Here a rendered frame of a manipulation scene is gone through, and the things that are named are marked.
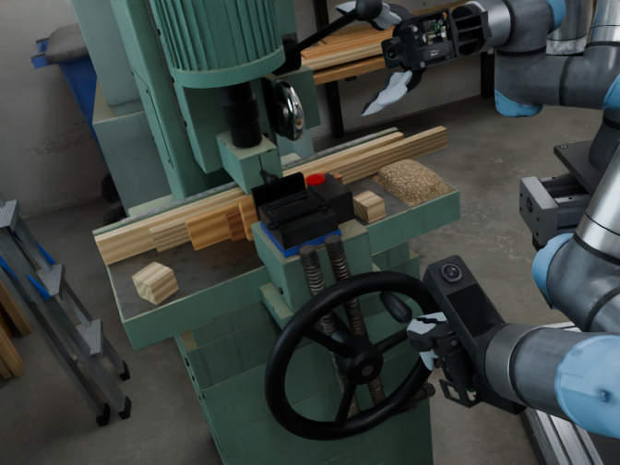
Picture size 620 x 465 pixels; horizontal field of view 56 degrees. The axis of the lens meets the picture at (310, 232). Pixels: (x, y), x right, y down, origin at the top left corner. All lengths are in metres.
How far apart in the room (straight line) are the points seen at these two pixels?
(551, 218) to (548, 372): 0.77
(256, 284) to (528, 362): 0.51
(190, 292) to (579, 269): 0.55
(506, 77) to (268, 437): 0.76
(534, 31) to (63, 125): 2.77
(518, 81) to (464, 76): 2.87
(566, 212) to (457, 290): 0.66
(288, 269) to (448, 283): 0.26
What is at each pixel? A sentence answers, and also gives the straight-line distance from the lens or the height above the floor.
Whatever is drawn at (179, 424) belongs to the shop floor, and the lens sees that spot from 1.99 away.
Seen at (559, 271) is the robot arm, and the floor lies 1.03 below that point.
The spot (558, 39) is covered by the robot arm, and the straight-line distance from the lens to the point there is 1.24.
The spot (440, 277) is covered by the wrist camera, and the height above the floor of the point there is 1.03.
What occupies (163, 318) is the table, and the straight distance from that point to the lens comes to 0.92.
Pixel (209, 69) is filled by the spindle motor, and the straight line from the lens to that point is 0.89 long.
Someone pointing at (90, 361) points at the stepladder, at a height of 0.25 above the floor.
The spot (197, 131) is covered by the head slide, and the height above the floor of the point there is 1.05.
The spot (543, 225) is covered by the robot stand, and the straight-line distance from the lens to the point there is 1.27.
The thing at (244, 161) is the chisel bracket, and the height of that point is 1.03.
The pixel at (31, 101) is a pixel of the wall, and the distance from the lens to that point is 3.38.
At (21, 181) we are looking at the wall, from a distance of 3.55.
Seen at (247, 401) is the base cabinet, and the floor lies 0.64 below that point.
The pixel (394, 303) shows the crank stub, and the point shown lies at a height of 0.93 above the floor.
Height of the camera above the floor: 1.42
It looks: 32 degrees down
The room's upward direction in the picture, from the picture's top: 11 degrees counter-clockwise
